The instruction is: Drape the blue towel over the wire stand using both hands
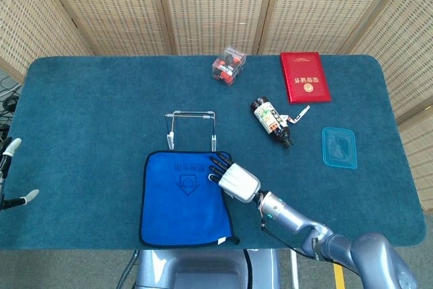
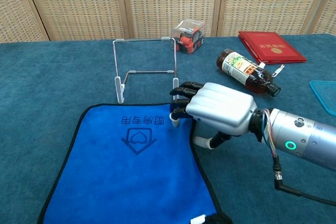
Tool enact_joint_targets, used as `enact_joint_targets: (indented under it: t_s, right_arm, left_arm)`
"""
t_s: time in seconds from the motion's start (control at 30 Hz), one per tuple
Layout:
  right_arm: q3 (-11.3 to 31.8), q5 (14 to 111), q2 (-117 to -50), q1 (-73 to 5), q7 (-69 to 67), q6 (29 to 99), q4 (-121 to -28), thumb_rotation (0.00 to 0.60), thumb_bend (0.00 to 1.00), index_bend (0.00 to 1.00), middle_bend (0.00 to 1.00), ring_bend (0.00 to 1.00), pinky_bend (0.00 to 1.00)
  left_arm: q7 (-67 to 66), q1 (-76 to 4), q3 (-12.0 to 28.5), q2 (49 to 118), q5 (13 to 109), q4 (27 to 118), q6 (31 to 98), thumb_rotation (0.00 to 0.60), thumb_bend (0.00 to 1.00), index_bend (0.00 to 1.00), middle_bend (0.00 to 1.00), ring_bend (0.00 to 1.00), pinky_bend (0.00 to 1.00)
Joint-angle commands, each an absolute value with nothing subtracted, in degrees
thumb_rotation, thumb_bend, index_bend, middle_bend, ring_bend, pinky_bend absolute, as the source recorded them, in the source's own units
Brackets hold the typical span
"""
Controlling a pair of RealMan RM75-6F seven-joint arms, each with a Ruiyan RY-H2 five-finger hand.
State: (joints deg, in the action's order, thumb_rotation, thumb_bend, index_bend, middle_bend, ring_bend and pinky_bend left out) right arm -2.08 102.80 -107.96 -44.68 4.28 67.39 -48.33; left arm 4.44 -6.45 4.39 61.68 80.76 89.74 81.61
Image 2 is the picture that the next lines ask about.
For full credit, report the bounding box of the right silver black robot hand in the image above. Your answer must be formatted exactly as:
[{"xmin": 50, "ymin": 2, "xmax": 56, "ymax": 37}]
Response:
[{"xmin": 169, "ymin": 81, "xmax": 258, "ymax": 151}]

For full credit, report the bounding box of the white wire drying rack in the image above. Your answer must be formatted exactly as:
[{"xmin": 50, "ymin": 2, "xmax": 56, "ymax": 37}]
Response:
[{"xmin": 112, "ymin": 37, "xmax": 181, "ymax": 104}]

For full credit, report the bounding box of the brown tea bottle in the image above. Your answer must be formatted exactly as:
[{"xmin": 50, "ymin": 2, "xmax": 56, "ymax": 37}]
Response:
[{"xmin": 216, "ymin": 48, "xmax": 281, "ymax": 98}]

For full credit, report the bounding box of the bamboo folding screen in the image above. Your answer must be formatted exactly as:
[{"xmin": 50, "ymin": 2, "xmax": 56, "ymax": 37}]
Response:
[{"xmin": 0, "ymin": 0, "xmax": 336, "ymax": 44}]

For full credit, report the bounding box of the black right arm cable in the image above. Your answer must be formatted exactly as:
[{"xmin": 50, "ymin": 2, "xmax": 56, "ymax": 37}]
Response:
[{"xmin": 272, "ymin": 155, "xmax": 336, "ymax": 206}]

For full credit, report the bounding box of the red certificate book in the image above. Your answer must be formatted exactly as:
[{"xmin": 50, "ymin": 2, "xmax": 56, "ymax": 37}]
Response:
[{"xmin": 238, "ymin": 31, "xmax": 307, "ymax": 65}]

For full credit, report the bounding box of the teal felt table cover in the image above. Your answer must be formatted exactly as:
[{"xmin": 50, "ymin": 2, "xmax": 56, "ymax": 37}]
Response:
[{"xmin": 0, "ymin": 34, "xmax": 336, "ymax": 224}]

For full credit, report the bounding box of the clear box with orange parts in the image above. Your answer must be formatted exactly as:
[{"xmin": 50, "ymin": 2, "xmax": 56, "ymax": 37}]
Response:
[{"xmin": 171, "ymin": 18, "xmax": 207, "ymax": 56}]

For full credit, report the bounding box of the teal plastic tray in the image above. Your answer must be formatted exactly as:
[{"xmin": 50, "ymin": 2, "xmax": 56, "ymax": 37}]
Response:
[{"xmin": 309, "ymin": 80, "xmax": 336, "ymax": 116}]

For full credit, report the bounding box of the small white tag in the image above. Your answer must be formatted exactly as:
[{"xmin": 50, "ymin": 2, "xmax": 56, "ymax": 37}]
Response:
[{"xmin": 258, "ymin": 62, "xmax": 286, "ymax": 78}]

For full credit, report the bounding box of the blue microfibre towel black trim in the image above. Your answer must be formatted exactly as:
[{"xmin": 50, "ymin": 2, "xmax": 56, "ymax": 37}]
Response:
[{"xmin": 36, "ymin": 102, "xmax": 233, "ymax": 224}]

